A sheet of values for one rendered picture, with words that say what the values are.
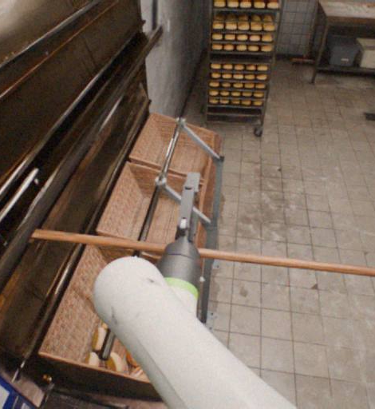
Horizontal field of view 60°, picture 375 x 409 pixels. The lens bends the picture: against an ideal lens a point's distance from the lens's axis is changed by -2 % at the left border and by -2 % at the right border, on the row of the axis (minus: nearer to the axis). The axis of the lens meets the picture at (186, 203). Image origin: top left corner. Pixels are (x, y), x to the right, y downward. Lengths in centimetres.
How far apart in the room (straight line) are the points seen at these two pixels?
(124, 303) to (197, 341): 11
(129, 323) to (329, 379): 195
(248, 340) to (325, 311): 58
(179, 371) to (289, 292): 214
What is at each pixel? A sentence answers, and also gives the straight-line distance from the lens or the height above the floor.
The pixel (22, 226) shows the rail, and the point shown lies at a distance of 91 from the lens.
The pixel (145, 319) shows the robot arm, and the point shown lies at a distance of 42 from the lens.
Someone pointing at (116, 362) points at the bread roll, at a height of 65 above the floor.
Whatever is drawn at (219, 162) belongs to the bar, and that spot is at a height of 94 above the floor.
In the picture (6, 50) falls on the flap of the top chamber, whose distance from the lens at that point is 106.
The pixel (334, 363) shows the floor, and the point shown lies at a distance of 235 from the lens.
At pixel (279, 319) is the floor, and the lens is 237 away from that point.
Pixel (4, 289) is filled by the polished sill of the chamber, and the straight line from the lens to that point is 116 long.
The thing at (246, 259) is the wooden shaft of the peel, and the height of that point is 120.
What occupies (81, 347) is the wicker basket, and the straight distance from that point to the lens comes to 160.
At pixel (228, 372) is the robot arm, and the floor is 171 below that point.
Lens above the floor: 205
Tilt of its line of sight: 44 degrees down
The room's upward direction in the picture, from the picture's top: straight up
